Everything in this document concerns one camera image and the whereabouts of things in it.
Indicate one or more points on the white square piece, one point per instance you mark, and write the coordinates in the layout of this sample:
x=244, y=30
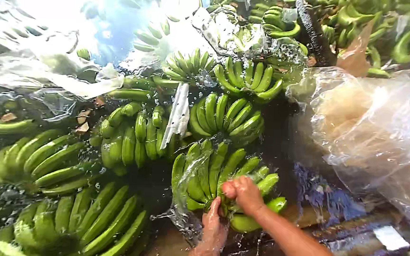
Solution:
x=391, y=238

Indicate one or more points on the small brown leaf piece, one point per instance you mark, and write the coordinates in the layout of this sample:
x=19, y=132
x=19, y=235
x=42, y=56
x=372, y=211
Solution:
x=82, y=127
x=83, y=115
x=8, y=117

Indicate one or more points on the white translucent plastic sheet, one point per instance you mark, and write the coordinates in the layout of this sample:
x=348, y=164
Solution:
x=62, y=73

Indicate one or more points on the large clear plastic bag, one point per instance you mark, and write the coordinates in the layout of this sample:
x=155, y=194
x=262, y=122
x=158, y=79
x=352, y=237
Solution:
x=372, y=131

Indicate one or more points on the person's right forearm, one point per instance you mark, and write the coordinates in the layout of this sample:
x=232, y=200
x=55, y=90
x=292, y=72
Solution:
x=290, y=233

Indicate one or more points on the large brown dry leaf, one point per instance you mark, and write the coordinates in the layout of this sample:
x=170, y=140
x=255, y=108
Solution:
x=357, y=55

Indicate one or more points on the person's right fingers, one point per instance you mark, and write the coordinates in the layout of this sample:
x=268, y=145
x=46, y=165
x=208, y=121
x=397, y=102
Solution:
x=234, y=186

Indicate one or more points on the dark wet pole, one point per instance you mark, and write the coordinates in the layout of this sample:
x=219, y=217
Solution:
x=313, y=32

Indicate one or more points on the group of green banana bunches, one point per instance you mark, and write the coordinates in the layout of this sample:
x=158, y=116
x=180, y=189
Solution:
x=112, y=217

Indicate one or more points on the single green banana cluster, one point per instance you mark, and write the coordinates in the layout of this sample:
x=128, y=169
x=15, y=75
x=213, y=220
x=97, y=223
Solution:
x=219, y=170

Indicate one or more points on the white spotted strip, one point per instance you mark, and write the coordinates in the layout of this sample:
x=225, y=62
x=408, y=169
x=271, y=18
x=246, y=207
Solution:
x=178, y=113

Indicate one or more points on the person's left forearm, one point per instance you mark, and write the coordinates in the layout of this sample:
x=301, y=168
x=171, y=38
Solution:
x=205, y=249

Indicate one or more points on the person's left fingers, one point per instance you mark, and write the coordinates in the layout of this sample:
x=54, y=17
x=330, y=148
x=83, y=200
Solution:
x=214, y=207

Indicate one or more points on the person's right hand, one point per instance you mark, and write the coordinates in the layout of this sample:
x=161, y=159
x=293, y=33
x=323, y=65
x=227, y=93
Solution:
x=249, y=197

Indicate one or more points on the brown wooden beam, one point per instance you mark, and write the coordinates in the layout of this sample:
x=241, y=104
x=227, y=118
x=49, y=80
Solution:
x=351, y=229

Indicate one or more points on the person's left hand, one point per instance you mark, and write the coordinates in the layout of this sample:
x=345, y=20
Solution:
x=215, y=230

